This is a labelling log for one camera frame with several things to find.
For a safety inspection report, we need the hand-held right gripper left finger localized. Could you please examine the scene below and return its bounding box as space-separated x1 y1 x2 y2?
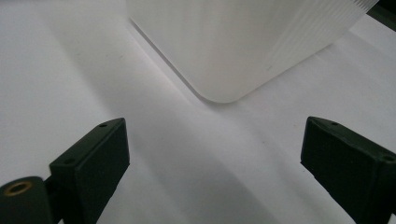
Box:
49 117 131 224

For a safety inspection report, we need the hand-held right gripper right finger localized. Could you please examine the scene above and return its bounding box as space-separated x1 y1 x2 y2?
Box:
300 116 396 224

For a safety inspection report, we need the white ribbed plastic container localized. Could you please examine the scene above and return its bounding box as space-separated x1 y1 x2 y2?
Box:
125 0 380 104

